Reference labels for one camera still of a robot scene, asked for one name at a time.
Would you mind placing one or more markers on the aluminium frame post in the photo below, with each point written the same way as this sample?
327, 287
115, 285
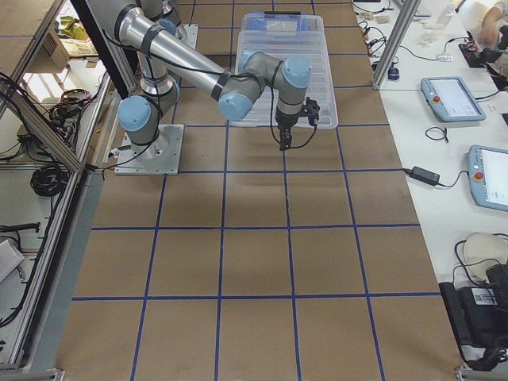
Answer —
394, 41

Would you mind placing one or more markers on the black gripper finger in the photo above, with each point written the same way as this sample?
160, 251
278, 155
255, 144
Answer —
282, 145
288, 143

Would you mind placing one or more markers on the blue teach pendant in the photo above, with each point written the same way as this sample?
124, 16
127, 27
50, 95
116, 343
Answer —
450, 99
487, 173

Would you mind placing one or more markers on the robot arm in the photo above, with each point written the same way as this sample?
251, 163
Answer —
164, 13
150, 28

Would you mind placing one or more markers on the cardboard box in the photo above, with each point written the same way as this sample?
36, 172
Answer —
68, 33

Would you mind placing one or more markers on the clear plastic box lid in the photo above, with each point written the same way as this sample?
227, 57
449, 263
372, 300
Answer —
305, 61

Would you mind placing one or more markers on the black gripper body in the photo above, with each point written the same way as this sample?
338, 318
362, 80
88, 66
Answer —
285, 121

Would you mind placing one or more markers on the black box latch handle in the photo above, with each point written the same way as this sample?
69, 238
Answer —
292, 13

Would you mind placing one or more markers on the clear plastic storage box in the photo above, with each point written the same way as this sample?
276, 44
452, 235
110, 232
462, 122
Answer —
316, 24

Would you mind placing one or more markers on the person in white coat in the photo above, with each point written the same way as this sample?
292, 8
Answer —
488, 34

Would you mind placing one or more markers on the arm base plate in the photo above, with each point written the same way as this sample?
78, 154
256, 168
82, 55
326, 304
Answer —
161, 158
189, 34

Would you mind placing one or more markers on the black power adapter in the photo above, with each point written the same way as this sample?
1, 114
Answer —
422, 175

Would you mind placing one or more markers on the blue plastic tray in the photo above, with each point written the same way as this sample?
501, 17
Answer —
274, 23

